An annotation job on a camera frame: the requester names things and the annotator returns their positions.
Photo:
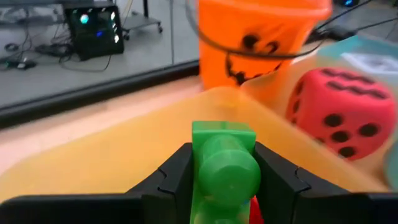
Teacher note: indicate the yellow translucent plastic bin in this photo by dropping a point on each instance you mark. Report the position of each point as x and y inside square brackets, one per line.
[93, 155]

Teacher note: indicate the teal translucent plastic bin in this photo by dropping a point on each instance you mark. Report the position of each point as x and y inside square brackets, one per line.
[357, 46]

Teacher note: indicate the orange pumpkin face bucket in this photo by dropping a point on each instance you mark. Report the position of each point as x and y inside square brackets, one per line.
[264, 25]

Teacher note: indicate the wheeled metal cart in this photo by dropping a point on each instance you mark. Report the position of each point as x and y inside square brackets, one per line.
[140, 21]

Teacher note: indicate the red foam die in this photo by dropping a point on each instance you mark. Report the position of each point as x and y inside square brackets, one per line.
[342, 105]

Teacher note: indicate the black computer tower with lights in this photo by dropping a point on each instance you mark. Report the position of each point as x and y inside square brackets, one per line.
[93, 34]

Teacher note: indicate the teal foam die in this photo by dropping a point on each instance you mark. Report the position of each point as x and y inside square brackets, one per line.
[393, 168]

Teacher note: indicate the red toy brick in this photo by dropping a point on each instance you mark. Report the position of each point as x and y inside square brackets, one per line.
[255, 213]

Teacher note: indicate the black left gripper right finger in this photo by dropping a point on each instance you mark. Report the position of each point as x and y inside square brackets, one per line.
[280, 193]

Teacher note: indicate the green toy brick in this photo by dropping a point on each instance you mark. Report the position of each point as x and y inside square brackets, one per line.
[227, 168]

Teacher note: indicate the black aluminium table frame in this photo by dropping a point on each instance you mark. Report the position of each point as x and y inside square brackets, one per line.
[93, 93]

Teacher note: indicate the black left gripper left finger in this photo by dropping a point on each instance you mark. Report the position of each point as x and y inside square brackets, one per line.
[171, 193]

